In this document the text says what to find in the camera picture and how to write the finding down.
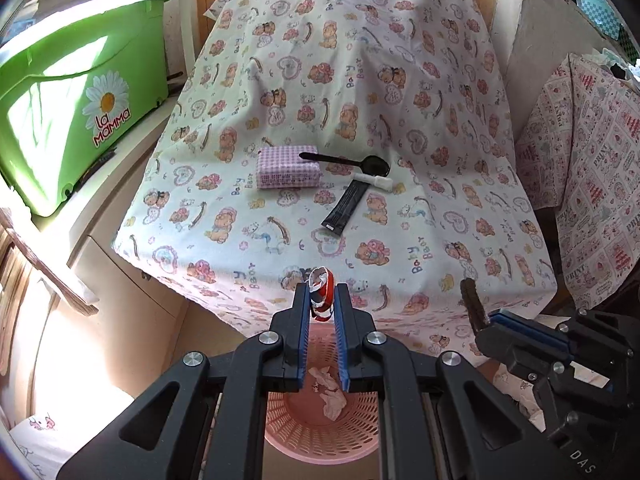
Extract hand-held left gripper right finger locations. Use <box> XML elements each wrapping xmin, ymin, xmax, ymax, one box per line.
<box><xmin>334</xmin><ymin>282</ymin><xmax>601</xmax><ymax>480</ymax></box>

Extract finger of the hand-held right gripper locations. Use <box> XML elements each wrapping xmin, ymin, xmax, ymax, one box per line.
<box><xmin>489</xmin><ymin>310</ymin><xmax>571</xmax><ymax>348</ymax></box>
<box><xmin>475</xmin><ymin>324</ymin><xmax>556</xmax><ymax>376</ymax></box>

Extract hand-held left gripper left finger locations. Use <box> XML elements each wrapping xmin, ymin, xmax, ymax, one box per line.
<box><xmin>56</xmin><ymin>282</ymin><xmax>312</xmax><ymax>480</ymax></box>

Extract small white tissue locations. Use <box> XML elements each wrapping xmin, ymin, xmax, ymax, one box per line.
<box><xmin>307</xmin><ymin>366</ymin><xmax>333</xmax><ymax>391</ymax></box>

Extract dark strap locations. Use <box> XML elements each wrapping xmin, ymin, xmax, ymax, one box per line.
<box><xmin>459</xmin><ymin>279</ymin><xmax>490</xmax><ymax>332</ymax></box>

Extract red and white wrapper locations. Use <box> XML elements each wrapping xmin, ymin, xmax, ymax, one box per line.
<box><xmin>307</xmin><ymin>266</ymin><xmax>337</xmax><ymax>323</ymax></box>

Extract large white tissue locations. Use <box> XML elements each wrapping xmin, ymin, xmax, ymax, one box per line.
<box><xmin>320</xmin><ymin>389</ymin><xmax>348</xmax><ymax>421</ymax></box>

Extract pink plastic mesh basket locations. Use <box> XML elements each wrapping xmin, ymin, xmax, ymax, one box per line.
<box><xmin>262</xmin><ymin>332</ymin><xmax>388</xmax><ymax>466</ymax></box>

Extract black sachet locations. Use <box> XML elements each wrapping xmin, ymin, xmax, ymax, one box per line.
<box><xmin>321</xmin><ymin>181</ymin><xmax>371</xmax><ymax>236</ymax></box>

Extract white tube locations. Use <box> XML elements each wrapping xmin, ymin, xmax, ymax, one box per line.
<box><xmin>352</xmin><ymin>170</ymin><xmax>393</xmax><ymax>192</ymax></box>

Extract pink patchwork print cloth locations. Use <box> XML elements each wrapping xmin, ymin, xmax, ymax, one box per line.
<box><xmin>515</xmin><ymin>52</ymin><xmax>640</xmax><ymax>311</ymax></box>

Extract pink checkered tissue pack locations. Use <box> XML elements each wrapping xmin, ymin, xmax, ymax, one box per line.
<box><xmin>255</xmin><ymin>144</ymin><xmax>323</xmax><ymax>191</ymax></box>

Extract black plastic spoon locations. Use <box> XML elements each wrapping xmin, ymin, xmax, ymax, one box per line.
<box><xmin>298</xmin><ymin>151</ymin><xmax>390</xmax><ymax>177</ymax></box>

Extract cream cabinet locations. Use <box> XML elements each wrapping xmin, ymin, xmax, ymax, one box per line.
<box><xmin>30</xmin><ymin>95</ymin><xmax>251</xmax><ymax>411</ymax></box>

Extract bear print cloth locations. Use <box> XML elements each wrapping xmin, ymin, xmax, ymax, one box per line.
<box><xmin>111</xmin><ymin>0</ymin><xmax>558</xmax><ymax>356</ymax></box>

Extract white printed fabric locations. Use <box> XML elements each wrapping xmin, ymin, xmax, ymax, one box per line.
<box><xmin>7</xmin><ymin>410</ymin><xmax>66</xmax><ymax>480</ymax></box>

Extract white rough pillar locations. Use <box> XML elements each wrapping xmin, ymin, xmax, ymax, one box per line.
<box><xmin>492</xmin><ymin>0</ymin><xmax>611</xmax><ymax>136</ymax></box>

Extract blue checkered cloth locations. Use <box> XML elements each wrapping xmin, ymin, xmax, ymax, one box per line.
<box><xmin>575</xmin><ymin>0</ymin><xmax>626</xmax><ymax>41</ymax></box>

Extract green plastic tub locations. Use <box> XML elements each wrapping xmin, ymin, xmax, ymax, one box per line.
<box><xmin>0</xmin><ymin>0</ymin><xmax>175</xmax><ymax>218</ymax></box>

